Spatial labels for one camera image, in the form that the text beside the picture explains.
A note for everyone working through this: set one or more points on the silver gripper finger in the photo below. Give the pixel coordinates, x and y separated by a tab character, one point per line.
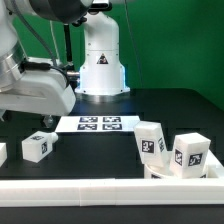
48	121

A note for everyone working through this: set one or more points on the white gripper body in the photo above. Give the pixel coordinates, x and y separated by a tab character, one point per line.
42	92

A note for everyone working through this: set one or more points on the white round stool seat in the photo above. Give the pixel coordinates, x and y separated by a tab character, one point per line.
156	172

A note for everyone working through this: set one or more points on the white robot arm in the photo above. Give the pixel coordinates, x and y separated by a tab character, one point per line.
102	76

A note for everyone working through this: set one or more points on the white block at left edge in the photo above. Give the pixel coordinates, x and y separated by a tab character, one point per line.
3	153

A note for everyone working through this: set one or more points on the white marker sheet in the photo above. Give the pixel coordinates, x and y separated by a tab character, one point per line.
72	124

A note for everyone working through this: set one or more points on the white L-shaped fence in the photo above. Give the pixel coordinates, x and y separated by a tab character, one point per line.
116	192

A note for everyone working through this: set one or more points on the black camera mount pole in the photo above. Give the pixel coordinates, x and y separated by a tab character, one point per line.
72	73

